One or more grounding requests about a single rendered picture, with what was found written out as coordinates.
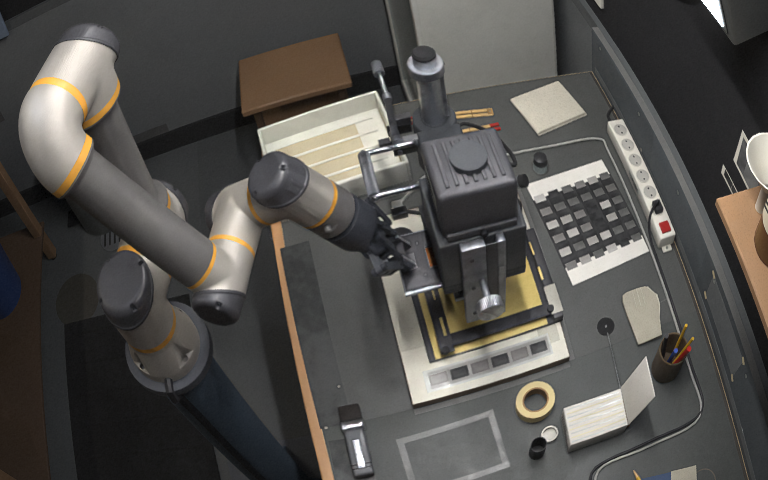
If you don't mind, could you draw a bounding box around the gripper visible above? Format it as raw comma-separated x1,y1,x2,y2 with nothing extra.
339,195,419,278

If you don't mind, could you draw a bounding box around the grey negative carrier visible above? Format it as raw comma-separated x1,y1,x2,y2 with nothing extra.
389,230,446,299

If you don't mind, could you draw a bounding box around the silver focus knob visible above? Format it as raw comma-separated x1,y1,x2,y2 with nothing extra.
475,292,507,321

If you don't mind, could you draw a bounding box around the white enlarger baseboard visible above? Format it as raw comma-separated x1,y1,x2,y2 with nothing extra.
381,213,572,407

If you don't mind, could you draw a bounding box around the grey column lever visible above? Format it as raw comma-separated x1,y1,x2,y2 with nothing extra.
370,59,400,143

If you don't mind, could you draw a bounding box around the grey enlarger column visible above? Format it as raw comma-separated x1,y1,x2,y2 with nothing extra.
406,45,452,132

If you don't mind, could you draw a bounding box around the black and yellow easel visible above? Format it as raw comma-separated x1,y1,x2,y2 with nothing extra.
411,239,566,363

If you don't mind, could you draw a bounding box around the white developing tray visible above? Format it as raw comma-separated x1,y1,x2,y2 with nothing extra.
257,90,416,196

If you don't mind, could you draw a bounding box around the grey step wedge strip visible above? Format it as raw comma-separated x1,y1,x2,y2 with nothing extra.
425,338,551,389

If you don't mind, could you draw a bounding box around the black handheld timer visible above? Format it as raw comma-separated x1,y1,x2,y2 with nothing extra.
336,403,376,480

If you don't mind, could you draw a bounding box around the beige tape roll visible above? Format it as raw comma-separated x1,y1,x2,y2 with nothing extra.
514,380,557,425

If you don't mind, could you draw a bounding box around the grey checkered print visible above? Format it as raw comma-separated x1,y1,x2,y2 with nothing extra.
526,158,652,287

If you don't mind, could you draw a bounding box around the brown wooden stool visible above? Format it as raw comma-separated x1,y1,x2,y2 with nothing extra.
238,32,355,128

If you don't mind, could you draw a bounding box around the beige square pad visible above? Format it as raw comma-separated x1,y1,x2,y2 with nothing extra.
509,80,589,137

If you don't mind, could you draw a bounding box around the pale grey cabinet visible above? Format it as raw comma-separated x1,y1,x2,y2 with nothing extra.
408,0,560,96

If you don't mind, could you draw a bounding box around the grey card piece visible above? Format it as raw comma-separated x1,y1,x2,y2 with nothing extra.
621,285,664,347

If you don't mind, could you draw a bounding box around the open white paper box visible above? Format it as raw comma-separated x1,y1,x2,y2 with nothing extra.
562,356,657,453

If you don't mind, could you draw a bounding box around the white power strip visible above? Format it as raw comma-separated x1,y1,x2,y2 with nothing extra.
606,118,677,254

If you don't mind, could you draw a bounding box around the brown pencil cup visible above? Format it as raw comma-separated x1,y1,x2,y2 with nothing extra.
651,332,686,385

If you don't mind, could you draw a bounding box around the light brown side table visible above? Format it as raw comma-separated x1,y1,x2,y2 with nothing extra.
714,184,768,338

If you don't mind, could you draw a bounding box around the white cup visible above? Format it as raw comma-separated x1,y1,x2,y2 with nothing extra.
745,131,768,200

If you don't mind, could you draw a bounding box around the chrome bar handle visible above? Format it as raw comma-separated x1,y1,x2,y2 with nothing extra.
358,139,422,203

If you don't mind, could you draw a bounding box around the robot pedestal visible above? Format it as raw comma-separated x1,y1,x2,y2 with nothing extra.
170,357,302,480

